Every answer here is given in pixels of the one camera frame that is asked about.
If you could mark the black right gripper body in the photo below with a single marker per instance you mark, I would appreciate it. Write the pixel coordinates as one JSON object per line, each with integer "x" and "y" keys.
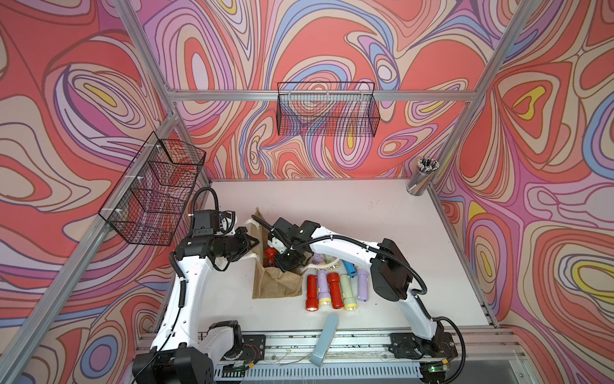
{"x": 289, "y": 259}

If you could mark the brown burlap tote bag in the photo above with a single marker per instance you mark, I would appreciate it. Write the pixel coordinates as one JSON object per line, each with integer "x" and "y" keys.
{"x": 270, "y": 282}

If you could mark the black wire basket left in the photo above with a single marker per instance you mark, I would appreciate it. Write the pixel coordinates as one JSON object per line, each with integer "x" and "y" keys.
{"x": 147, "y": 205}

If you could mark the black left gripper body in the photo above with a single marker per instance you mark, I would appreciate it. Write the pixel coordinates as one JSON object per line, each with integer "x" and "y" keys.
{"x": 233, "y": 247}

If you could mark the black wire basket back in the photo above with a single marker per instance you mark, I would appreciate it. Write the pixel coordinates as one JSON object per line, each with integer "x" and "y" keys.
{"x": 327, "y": 109}

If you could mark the black wire basket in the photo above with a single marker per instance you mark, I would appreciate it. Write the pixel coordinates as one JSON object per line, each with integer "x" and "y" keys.
{"x": 327, "y": 109}
{"x": 147, "y": 205}

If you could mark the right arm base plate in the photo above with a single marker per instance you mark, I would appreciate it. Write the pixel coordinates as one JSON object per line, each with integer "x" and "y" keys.
{"x": 409, "y": 346}

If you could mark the green flashlight lower row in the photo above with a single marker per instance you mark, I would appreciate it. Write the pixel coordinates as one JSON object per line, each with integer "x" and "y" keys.
{"x": 348, "y": 299}

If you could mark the purple flashlight lower right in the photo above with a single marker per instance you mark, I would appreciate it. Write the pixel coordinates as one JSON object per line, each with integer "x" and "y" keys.
{"x": 363, "y": 284}

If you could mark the silver metal pen cup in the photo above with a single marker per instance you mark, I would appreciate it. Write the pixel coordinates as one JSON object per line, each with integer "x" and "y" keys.
{"x": 426, "y": 168}

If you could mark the red flashlight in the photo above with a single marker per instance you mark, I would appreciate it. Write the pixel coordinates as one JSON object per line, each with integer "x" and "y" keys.
{"x": 271, "y": 253}
{"x": 311, "y": 302}
{"x": 335, "y": 290}

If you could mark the blue flashlight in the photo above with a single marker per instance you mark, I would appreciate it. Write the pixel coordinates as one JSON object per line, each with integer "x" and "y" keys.
{"x": 350, "y": 269}

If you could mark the purple flashlight lower left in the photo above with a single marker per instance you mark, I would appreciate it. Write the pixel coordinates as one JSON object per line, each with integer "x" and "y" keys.
{"x": 324, "y": 296}

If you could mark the grey blue rectangular block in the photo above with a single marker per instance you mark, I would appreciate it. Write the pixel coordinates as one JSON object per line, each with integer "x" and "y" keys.
{"x": 324, "y": 341}

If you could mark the purple flashlight far left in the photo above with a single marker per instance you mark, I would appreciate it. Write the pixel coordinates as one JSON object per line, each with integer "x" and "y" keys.
{"x": 318, "y": 260}

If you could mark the purple flashlight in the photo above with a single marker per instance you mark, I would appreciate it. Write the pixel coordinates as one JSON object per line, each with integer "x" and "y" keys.
{"x": 318, "y": 260}
{"x": 363, "y": 284}
{"x": 324, "y": 296}

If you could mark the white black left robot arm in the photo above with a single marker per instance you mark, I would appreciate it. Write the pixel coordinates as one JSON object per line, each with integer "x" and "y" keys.
{"x": 178, "y": 354}

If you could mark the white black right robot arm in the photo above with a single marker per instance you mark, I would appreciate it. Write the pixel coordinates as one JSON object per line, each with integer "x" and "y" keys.
{"x": 392, "y": 278}

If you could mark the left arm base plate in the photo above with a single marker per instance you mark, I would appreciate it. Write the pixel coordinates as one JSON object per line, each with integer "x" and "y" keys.
{"x": 253, "y": 351}

